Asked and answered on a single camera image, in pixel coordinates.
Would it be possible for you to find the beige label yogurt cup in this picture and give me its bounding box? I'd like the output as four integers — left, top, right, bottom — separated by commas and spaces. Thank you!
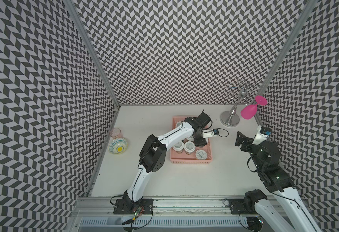
175, 121, 183, 128

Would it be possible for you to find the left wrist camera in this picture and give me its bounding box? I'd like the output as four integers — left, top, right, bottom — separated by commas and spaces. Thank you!
202, 129, 219, 138

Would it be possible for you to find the clear lid yogurt cup front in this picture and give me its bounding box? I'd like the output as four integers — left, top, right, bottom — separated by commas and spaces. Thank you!
195, 149, 208, 160

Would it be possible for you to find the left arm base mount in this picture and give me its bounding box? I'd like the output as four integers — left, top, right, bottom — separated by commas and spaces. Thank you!
113, 198, 154, 215

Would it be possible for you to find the patterned round plate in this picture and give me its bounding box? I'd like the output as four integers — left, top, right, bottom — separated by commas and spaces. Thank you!
108, 138, 128, 155

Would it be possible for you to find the silver metal cup stand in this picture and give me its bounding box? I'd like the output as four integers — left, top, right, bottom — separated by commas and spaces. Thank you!
220, 82, 254, 128

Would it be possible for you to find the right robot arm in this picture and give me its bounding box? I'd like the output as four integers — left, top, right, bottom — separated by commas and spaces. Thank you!
235, 127, 321, 232

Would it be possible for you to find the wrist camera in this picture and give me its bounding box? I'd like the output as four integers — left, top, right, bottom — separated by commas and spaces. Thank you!
252, 125, 272, 145
202, 129, 219, 138

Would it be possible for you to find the clear pink glass cup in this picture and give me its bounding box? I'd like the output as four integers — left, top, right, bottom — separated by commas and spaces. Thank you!
109, 128, 122, 139

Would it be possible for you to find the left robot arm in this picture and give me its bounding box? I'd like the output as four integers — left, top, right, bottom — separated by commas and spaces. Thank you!
122, 112, 215, 209

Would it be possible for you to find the magenta plastic wine glass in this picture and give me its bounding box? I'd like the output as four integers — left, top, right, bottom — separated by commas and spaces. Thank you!
240, 95, 268, 120

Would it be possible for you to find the pink plastic basket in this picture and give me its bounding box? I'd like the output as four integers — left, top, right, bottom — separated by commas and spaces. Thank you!
169, 115, 213, 165

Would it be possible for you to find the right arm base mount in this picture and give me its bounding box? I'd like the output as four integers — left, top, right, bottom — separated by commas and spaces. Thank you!
226, 198, 262, 215

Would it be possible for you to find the yogurt cup edge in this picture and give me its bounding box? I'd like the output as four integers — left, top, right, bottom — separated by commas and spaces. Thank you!
184, 141, 196, 155
172, 141, 184, 153

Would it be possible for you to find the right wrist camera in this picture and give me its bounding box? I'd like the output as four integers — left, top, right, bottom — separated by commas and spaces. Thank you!
252, 125, 272, 145

